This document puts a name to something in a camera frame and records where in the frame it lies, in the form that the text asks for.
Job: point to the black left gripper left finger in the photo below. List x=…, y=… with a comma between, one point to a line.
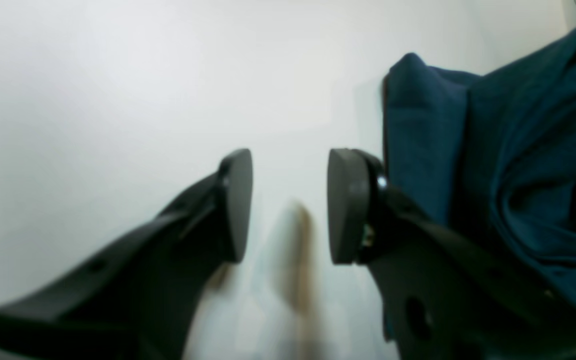
x=136, y=298

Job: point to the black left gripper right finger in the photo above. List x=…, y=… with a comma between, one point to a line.
x=443, y=296

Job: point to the dark blue t-shirt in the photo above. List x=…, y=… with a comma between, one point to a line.
x=492, y=156

